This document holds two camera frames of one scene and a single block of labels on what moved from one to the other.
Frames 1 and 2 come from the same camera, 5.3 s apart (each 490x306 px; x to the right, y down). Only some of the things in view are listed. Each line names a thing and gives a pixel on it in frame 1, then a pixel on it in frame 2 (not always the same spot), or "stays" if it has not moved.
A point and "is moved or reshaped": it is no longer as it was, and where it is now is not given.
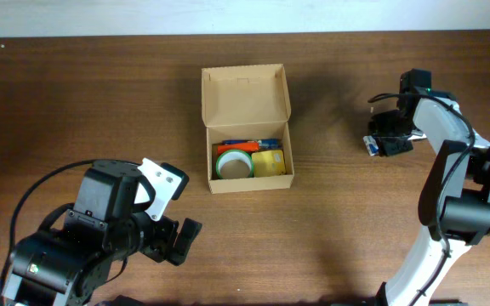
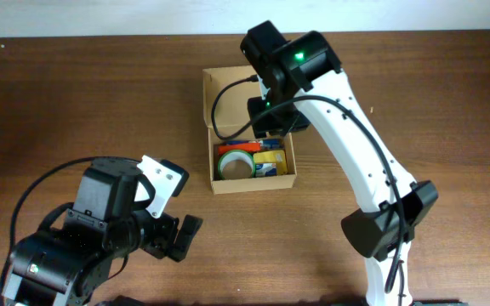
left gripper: [165, 240] stays
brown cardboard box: [247, 102] stays
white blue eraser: [371, 144] is moved or reshaped
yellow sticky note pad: [268, 163] stays
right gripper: [390, 138] to [276, 117]
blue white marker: [269, 144] stays
